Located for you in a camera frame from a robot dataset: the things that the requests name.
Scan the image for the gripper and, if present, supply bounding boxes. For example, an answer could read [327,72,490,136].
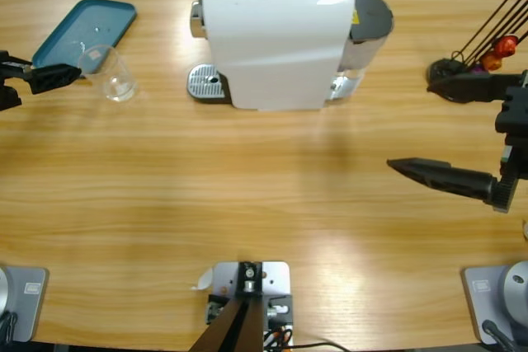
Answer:
[386,69,528,214]
[0,49,83,113]

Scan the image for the clear plastic cup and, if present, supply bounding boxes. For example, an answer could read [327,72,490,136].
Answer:
[78,45,139,102]

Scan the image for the orange coffee capsule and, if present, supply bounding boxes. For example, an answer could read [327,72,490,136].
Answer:
[481,50,505,73]

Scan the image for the red coffee capsule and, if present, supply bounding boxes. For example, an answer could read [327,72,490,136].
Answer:
[494,36,519,59]

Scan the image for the white capsule coffee machine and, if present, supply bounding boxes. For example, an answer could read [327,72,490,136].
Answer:
[190,0,356,113]

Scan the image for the teal plastic tray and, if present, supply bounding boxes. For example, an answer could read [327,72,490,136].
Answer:
[31,0,138,79]

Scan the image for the black capsule holder with rods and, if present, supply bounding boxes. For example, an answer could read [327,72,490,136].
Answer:
[427,0,528,105]

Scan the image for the clear water tank dark lid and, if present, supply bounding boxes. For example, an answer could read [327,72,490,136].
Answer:
[329,0,395,101]

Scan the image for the silver drip tray grille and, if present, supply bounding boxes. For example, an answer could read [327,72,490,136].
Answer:
[187,63,229,101]

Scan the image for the white tape tab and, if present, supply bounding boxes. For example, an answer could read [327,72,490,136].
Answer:
[190,267,215,292]

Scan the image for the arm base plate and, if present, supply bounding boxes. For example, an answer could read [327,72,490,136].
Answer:
[460,260,528,345]
[0,265,50,343]

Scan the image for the black base cable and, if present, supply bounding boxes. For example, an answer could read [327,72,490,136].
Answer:
[481,319,517,352]
[0,311,20,343]

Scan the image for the white mount block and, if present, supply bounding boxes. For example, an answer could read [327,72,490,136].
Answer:
[205,260,295,352]

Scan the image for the black mount cable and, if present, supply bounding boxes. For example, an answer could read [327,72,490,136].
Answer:
[288,340,348,352]

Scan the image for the orange wires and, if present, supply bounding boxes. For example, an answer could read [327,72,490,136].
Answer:
[265,324,290,347]

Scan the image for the dark camera mast post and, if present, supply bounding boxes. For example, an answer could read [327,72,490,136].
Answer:
[190,260,266,352]

